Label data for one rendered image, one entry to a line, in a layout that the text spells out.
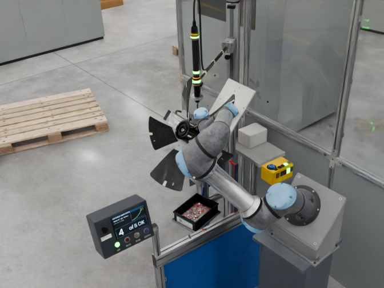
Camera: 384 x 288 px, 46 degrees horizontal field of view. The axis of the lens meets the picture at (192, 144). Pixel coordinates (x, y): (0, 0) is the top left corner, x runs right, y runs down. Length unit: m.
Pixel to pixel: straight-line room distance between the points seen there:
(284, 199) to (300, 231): 0.25
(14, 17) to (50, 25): 0.60
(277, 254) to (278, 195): 0.35
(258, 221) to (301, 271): 0.31
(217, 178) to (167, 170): 0.89
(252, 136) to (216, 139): 1.36
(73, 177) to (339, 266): 2.62
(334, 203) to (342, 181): 0.85
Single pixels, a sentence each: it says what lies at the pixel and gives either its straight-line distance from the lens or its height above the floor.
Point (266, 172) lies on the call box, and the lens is 2.59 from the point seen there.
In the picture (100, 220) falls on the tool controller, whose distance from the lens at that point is 2.01.
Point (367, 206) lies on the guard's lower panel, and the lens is 2.88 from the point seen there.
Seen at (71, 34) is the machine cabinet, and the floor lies 0.22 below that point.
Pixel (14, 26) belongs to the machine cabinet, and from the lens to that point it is 7.76.
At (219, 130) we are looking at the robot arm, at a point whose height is 1.65.
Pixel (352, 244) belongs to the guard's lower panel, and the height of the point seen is 0.44.
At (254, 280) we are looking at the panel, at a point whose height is 0.21.
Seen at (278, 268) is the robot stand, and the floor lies 0.90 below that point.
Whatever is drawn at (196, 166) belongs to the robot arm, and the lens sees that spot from 1.79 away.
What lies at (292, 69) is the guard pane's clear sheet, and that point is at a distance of 2.93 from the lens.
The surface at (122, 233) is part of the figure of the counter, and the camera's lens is 2.07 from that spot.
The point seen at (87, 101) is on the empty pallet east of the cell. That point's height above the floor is 0.14.
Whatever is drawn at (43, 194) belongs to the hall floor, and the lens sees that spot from 4.44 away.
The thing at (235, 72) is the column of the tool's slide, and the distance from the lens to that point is 3.15.
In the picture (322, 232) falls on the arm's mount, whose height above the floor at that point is 1.16.
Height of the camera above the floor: 2.53
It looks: 31 degrees down
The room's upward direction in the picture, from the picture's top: 3 degrees counter-clockwise
